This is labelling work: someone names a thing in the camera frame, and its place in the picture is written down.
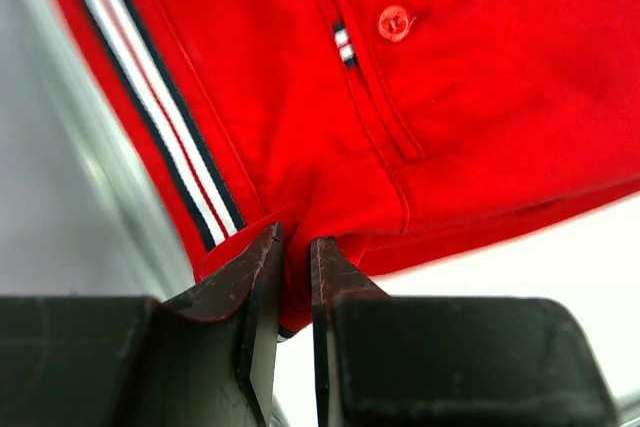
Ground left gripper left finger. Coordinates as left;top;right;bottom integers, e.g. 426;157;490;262
1;224;283;426

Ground red trousers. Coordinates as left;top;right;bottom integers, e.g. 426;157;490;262
57;0;639;339

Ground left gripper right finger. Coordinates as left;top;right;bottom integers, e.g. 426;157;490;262
310;238;618;426

